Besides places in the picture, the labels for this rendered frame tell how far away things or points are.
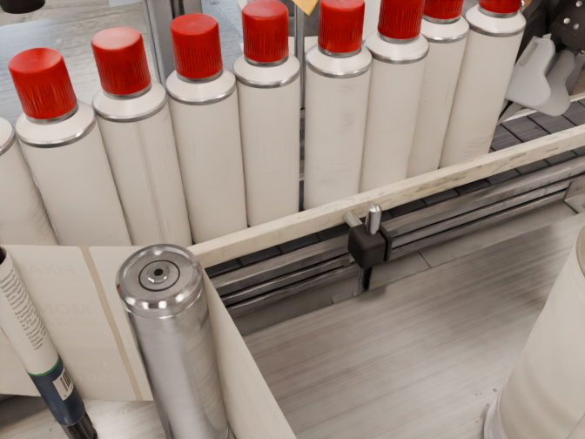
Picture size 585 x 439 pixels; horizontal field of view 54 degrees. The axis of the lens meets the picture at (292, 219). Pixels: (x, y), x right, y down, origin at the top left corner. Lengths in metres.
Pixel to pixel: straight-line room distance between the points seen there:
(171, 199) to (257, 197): 0.08
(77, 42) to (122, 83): 0.60
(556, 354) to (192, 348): 0.18
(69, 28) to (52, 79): 0.67
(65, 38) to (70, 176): 0.62
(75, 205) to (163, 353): 0.18
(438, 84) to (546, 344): 0.27
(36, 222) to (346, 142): 0.24
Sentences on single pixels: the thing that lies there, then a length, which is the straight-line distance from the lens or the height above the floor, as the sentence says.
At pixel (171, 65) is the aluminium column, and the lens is 0.57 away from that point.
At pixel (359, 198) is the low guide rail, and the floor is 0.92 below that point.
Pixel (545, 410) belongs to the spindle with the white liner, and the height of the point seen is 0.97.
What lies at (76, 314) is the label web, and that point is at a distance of 0.33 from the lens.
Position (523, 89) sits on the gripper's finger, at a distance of 0.59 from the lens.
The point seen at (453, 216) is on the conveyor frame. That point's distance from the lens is 0.60.
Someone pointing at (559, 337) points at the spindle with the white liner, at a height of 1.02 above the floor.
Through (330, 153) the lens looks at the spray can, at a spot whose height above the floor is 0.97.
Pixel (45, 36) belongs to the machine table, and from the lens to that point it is 1.04.
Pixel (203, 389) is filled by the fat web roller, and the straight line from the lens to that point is 0.31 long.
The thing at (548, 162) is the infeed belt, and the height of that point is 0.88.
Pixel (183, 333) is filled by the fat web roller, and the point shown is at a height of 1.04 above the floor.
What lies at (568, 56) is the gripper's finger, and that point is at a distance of 0.63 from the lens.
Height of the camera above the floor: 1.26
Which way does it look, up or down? 44 degrees down
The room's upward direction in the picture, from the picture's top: straight up
